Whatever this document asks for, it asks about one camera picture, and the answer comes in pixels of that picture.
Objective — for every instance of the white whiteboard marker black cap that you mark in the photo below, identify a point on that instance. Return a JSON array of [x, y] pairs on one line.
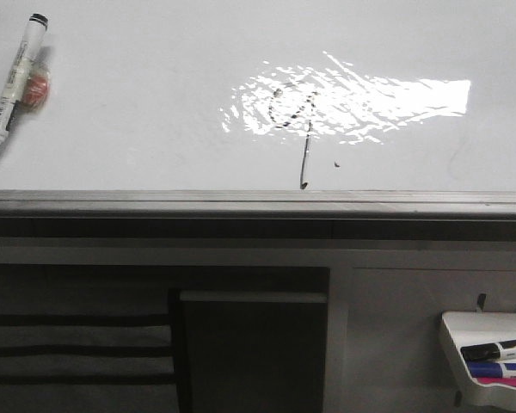
[[17, 79]]

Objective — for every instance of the white whiteboard surface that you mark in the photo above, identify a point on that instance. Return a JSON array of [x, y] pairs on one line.
[[268, 95]]

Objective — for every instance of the dark rectangular panel white top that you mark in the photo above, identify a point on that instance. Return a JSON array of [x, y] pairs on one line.
[[256, 352]]

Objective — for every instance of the white plastic marker tray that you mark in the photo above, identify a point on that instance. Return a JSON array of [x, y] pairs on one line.
[[460, 328]]

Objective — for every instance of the black metal hook left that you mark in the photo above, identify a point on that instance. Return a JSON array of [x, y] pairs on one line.
[[480, 302]]

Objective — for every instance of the blue capped marker in tray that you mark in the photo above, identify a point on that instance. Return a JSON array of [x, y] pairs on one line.
[[493, 370]]

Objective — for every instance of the grey black striped panel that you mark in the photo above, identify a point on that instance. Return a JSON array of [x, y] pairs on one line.
[[83, 363]]

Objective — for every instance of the black capped marker in tray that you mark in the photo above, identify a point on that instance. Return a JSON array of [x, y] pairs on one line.
[[491, 351]]

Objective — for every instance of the pink marker in tray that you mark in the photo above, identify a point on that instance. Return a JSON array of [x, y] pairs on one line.
[[497, 381]]

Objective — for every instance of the grey metal whiteboard frame rail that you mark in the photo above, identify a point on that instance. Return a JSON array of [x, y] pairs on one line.
[[315, 214]]

